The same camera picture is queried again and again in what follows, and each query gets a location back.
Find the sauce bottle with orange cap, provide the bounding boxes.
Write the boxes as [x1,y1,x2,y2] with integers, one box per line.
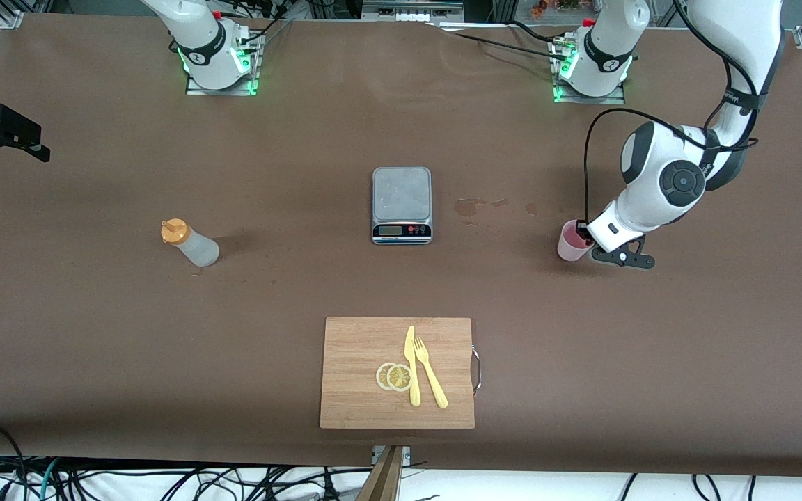
[161,218,221,268]

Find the small metal bracket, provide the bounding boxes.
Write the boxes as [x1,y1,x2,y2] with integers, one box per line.
[372,445,412,466]

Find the yellow plastic fork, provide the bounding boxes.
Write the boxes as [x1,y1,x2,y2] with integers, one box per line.
[414,337,449,410]

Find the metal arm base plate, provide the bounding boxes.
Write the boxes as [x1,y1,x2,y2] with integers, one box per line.
[552,82,627,106]
[185,68,263,97]

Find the wooden cutting board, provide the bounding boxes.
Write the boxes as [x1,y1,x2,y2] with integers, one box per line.
[320,317,482,430]

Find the teal floor cable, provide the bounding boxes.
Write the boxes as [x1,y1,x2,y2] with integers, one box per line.
[36,457,62,501]

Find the black cable on table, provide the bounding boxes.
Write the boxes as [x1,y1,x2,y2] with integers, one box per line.
[434,21,569,60]

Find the yellow plastic knife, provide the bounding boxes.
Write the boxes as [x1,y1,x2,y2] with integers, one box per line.
[404,325,422,407]

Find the brown table cover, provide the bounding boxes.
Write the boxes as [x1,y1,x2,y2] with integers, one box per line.
[0,13,802,478]

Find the grey power strip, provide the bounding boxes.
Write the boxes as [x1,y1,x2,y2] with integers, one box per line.
[361,0,466,23]

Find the silver digital kitchen scale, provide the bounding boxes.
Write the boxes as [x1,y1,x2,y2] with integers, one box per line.
[372,166,434,246]

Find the wooden beam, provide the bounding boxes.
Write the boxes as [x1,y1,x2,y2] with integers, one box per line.
[356,445,405,501]

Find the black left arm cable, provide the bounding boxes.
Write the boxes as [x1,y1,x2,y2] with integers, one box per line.
[583,0,760,225]

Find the pink plastic cup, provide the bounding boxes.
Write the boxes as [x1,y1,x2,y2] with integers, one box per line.
[557,219,597,262]

